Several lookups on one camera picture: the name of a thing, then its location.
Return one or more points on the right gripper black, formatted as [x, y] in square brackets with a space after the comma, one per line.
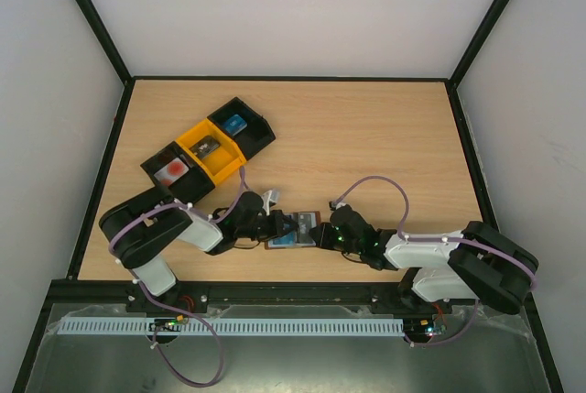
[327, 234]

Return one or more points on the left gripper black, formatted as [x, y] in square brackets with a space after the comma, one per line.
[277, 218]

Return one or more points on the brown leather card holder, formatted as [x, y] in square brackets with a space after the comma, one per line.
[288, 215]

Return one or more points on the white red card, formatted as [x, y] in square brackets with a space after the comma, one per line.
[171, 172]

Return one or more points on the blue vip card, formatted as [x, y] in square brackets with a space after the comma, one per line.
[289, 240]

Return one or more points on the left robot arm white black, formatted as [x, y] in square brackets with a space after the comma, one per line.
[139, 229]

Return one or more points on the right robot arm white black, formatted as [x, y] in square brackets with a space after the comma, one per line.
[475, 263]

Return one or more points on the dark grey card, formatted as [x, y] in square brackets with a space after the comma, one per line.
[205, 147]

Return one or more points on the yellow plastic bin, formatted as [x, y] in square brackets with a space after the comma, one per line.
[222, 162]

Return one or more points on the black plastic bin near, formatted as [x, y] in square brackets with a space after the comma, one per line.
[192, 187]

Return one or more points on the black plastic bin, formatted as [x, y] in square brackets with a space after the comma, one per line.
[192, 187]
[258, 134]

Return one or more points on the black plastic bin far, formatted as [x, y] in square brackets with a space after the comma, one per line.
[258, 134]

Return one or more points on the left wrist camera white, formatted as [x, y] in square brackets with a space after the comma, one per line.
[270, 198]

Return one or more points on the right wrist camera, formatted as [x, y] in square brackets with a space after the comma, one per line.
[336, 204]

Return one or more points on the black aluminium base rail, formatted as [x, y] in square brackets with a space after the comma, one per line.
[381, 298]

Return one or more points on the light blue slotted cable duct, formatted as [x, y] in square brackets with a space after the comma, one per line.
[233, 327]

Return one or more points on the black frame post right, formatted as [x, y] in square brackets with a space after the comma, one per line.
[481, 34]

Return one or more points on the black frame post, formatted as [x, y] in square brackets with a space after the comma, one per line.
[481, 34]
[104, 38]

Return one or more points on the black frame post left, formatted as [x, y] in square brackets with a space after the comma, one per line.
[104, 38]

